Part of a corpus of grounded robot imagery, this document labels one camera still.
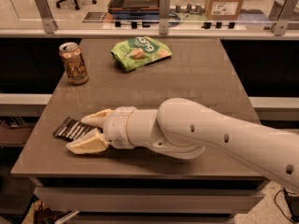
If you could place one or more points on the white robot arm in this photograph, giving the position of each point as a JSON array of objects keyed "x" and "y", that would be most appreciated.
[{"x": 182, "y": 129}]

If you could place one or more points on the green rice chip bag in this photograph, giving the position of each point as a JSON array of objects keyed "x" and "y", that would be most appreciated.
[{"x": 139, "y": 51}]

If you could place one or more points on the metal glass bracket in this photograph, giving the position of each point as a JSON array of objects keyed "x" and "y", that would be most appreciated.
[
  {"x": 164, "y": 8},
  {"x": 49, "y": 23},
  {"x": 280, "y": 26}
]

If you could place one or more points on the right metal glass bracket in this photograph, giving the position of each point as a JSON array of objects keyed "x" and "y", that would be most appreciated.
[{"x": 280, "y": 26}]

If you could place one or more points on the middle metal glass bracket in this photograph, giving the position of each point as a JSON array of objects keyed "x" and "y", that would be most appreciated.
[{"x": 164, "y": 8}]

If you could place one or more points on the left metal glass bracket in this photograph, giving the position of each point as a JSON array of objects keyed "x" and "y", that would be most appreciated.
[{"x": 49, "y": 23}]

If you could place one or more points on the cardboard box with label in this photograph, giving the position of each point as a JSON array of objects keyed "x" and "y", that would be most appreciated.
[{"x": 223, "y": 9}]

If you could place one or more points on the orange drink can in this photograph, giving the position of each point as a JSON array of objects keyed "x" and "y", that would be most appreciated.
[{"x": 73, "y": 62}]

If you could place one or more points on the black rxbar chocolate wrapper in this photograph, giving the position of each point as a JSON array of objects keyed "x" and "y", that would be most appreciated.
[{"x": 72, "y": 129}]

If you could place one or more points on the black power adapter with cable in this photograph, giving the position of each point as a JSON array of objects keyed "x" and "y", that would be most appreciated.
[{"x": 292, "y": 202}]

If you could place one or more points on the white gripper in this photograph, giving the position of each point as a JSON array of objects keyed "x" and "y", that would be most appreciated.
[{"x": 117, "y": 127}]

